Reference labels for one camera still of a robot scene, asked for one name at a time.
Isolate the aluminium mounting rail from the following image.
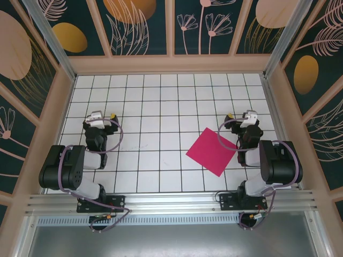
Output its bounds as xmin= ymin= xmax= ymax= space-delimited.
xmin=25 ymin=189 xmax=321 ymax=215

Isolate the pink square paper sheet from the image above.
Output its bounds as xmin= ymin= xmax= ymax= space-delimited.
xmin=185 ymin=127 xmax=238 ymax=177

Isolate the grey metal sheet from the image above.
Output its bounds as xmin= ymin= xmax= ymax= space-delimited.
xmin=25 ymin=211 xmax=332 ymax=257

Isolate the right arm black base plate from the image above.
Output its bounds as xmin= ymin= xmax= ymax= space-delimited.
xmin=219 ymin=193 xmax=268 ymax=212

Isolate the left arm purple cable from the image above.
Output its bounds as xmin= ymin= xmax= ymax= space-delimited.
xmin=57 ymin=118 xmax=132 ymax=234

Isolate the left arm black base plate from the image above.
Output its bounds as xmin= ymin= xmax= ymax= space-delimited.
xmin=77 ymin=194 xmax=126 ymax=214

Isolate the aluminium side rail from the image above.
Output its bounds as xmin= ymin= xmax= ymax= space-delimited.
xmin=261 ymin=74 xmax=305 ymax=190

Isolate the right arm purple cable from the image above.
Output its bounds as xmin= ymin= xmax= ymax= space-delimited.
xmin=218 ymin=119 xmax=301 ymax=231

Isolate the aluminium frame post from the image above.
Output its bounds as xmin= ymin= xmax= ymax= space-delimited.
xmin=262 ymin=0 xmax=314 ymax=80
xmin=21 ymin=0 xmax=77 ymax=82

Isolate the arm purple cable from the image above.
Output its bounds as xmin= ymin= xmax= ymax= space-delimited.
xmin=218 ymin=119 xmax=301 ymax=231
xmin=57 ymin=118 xmax=132 ymax=234

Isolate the slotted grey cable duct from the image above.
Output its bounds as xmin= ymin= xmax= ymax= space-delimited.
xmin=37 ymin=215 xmax=242 ymax=226

